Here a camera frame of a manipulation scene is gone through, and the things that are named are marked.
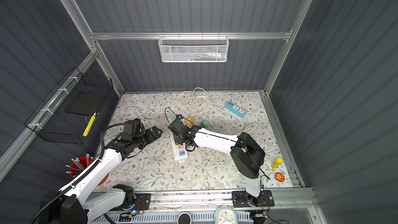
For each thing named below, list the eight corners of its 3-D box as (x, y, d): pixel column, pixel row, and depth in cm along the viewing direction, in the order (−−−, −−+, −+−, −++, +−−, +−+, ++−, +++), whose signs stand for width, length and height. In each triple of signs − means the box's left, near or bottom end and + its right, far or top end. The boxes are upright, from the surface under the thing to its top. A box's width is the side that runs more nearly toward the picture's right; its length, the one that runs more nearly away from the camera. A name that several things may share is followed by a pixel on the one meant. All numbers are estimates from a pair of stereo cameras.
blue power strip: (222, 107, 114) (223, 104, 111) (226, 102, 116) (227, 100, 114) (242, 118, 107) (243, 115, 105) (246, 113, 110) (247, 111, 107)
